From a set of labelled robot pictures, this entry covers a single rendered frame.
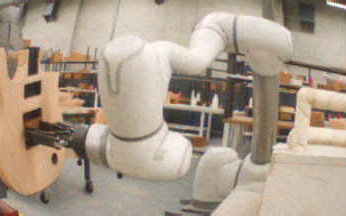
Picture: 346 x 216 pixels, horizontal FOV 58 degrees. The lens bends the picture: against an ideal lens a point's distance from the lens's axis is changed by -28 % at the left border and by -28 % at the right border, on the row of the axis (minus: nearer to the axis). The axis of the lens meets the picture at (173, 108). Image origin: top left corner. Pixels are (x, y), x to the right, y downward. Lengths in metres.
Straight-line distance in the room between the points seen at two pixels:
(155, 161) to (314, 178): 0.33
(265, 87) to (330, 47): 10.84
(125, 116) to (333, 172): 0.40
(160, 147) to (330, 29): 11.56
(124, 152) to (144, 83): 0.15
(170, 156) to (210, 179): 0.80
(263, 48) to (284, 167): 0.60
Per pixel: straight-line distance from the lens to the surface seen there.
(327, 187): 0.63
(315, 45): 11.98
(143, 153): 0.75
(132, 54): 0.66
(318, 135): 0.79
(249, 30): 1.16
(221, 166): 1.53
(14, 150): 0.92
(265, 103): 1.29
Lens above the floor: 1.19
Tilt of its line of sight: 3 degrees down
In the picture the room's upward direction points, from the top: 5 degrees clockwise
